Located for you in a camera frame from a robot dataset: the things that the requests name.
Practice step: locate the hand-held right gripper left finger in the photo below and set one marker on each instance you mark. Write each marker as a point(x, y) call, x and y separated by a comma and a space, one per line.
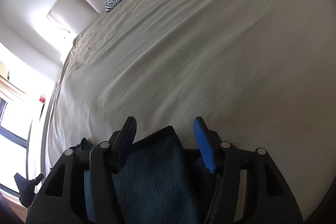
point(123, 148)

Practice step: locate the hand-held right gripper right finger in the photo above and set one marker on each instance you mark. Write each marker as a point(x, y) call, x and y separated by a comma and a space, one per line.
point(204, 145)

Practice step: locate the dark green sweater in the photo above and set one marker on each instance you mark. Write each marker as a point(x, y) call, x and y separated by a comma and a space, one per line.
point(152, 182)

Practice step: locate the black framed window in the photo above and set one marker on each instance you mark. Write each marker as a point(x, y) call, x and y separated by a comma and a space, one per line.
point(13, 140)

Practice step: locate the red box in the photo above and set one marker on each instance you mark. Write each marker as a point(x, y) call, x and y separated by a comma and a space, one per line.
point(42, 98)

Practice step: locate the bed with beige sheet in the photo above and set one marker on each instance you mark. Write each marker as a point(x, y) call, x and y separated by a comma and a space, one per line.
point(197, 50)

